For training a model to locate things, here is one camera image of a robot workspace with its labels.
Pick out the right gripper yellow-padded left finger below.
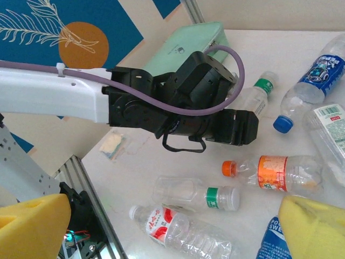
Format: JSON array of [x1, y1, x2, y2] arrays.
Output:
[[0, 193, 72, 259]]

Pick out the right gripper yellow-padded right finger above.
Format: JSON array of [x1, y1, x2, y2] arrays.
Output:
[[277, 194, 345, 259]]

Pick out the blue Pocari Sweat bottle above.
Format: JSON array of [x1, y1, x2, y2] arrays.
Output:
[[254, 215, 294, 259]]

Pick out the clear bottle green neck label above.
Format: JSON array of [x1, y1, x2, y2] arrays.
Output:
[[152, 175, 241, 213], [237, 70, 280, 118]]

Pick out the orange label orange cap bottle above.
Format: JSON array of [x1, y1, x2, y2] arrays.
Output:
[[221, 155, 324, 196]]

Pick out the clear bottle green white label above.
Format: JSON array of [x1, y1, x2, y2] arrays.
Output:
[[301, 102, 345, 188]]

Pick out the blue Pepsi bottle white graphic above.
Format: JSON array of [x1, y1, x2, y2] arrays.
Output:
[[272, 33, 345, 133]]

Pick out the clear bottle red white label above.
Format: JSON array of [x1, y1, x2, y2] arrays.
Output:
[[128, 204, 234, 259]]

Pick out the small clear packet cream contents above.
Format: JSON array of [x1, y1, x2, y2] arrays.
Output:
[[98, 131, 130, 164]]

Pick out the small circuit board green light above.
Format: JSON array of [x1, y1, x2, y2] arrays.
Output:
[[63, 229, 91, 250]]

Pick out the mint green zip pouch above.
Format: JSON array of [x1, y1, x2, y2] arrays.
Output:
[[142, 21, 230, 79]]

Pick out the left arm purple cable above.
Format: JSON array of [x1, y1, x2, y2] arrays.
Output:
[[0, 45, 246, 117]]

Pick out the grey perforated metal bracket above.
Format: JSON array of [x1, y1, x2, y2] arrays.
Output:
[[0, 113, 61, 203]]

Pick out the long aluminium base rail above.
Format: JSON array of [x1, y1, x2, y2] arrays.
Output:
[[58, 155, 127, 259]]

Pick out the aluminium frame post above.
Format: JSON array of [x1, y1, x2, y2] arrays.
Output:
[[183, 0, 205, 24]]

